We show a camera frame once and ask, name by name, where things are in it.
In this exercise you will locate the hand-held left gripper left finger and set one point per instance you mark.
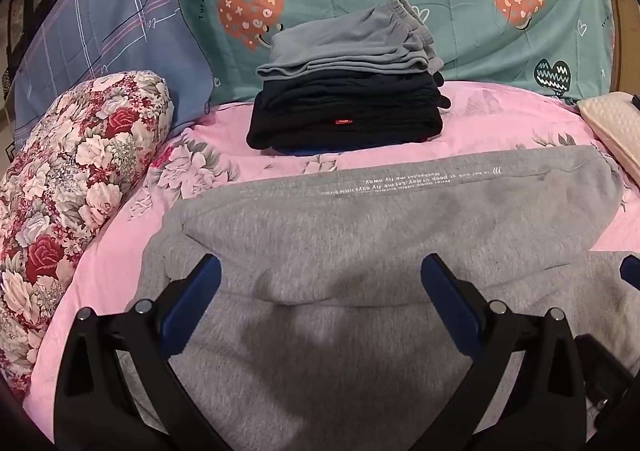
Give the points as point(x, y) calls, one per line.
point(192, 303)

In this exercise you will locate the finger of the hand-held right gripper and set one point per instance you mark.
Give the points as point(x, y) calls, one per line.
point(632, 273)

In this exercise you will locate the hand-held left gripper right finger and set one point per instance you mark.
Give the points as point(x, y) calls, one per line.
point(450, 303)

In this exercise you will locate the grey hooded sweatshirt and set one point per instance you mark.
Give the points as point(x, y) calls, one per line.
point(325, 251)

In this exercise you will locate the black folded pants red tag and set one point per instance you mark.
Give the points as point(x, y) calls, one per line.
point(310, 128)

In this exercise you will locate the dark folded pants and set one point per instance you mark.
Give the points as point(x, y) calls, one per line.
point(350, 83)

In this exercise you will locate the grey-blue folded pants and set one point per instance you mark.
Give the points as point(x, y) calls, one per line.
point(350, 41)

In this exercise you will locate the cream textured pillow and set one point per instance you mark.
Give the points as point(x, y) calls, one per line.
point(617, 128)

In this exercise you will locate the red floral pillow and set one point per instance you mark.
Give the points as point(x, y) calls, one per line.
point(75, 171)

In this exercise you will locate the blue folded cloth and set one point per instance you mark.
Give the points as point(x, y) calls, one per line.
point(295, 151)

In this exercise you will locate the pink floral bedsheet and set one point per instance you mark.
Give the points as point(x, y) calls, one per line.
point(500, 116)

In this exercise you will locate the wooden headboard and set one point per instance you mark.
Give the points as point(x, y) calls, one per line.
point(625, 31)

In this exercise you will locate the blue plaid pillow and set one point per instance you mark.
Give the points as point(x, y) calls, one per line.
point(110, 6)

